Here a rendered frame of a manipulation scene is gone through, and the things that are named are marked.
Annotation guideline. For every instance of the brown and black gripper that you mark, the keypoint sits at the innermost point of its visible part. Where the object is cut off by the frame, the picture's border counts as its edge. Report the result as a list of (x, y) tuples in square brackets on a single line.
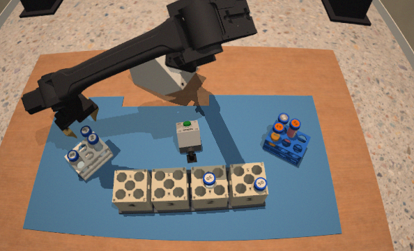
[(76, 110)]

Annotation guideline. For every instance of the blue tube rack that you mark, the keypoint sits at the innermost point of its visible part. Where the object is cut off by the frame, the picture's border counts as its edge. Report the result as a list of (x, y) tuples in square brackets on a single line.
[(291, 152)]

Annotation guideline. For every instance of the blue flat mat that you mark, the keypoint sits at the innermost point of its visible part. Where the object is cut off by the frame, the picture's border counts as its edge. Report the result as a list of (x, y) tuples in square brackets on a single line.
[(301, 199)]

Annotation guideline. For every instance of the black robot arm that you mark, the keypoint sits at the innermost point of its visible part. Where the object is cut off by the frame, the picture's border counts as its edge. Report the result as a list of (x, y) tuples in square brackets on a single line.
[(193, 34)]

